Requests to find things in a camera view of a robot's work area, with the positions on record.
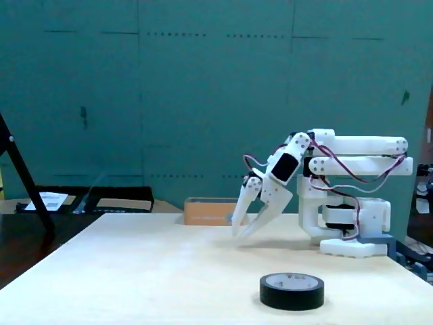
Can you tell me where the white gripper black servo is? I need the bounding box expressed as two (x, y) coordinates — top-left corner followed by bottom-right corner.
(231, 148), (304, 238)

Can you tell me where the black tape roll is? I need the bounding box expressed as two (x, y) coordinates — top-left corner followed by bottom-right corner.
(259, 272), (325, 311)

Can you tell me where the metal tray with orange sides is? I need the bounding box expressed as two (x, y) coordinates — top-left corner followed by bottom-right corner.
(184, 197), (250, 226)

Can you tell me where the red and white servo wiring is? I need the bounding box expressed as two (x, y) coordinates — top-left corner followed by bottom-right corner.
(242, 137), (407, 243)

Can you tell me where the green backdrop board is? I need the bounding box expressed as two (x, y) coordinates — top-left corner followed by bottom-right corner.
(0, 0), (430, 208)

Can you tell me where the grey table clamp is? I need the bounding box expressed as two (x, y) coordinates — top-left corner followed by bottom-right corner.
(357, 235), (397, 262)
(396, 242), (433, 284)

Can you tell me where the black flat case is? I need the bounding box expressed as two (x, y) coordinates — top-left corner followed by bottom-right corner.
(16, 185), (155, 215)

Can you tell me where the black device with white parts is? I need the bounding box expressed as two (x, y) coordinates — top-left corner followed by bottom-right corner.
(414, 162), (433, 216)

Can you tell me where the transparent slanted plastic strip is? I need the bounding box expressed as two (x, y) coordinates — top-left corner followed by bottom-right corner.
(72, 169), (110, 215)

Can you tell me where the white printed paper sheet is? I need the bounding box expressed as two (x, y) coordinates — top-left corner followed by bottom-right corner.
(26, 192), (68, 211)

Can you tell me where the black slanted stand leg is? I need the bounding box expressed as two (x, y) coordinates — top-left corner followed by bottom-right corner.
(0, 113), (55, 252)

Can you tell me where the dark brown side table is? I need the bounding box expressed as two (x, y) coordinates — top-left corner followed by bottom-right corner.
(0, 212), (106, 290)

